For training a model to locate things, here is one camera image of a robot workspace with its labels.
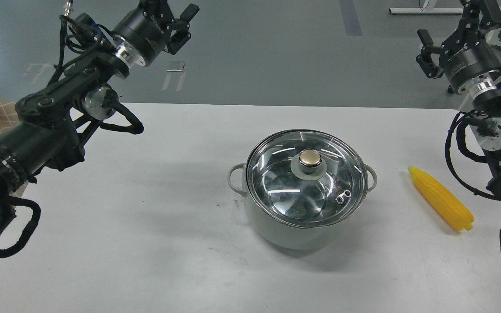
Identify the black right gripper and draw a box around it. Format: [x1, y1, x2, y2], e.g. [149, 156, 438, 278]
[416, 0, 501, 94]

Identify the glass pot lid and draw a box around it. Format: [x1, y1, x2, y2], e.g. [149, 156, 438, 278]
[243, 129, 377, 228]

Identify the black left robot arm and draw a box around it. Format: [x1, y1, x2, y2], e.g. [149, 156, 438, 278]
[0, 0, 200, 258]

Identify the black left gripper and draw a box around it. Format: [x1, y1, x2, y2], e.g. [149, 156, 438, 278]
[113, 0, 200, 66]

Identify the white table leg base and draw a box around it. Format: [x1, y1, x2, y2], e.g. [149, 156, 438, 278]
[388, 0, 463, 15]

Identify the grey green cooking pot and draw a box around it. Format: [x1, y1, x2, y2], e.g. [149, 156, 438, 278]
[227, 129, 378, 251]

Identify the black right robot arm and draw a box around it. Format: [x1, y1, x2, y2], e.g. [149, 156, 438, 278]
[416, 0, 501, 202]

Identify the yellow corn cob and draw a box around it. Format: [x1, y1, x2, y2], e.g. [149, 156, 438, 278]
[407, 166, 475, 231]

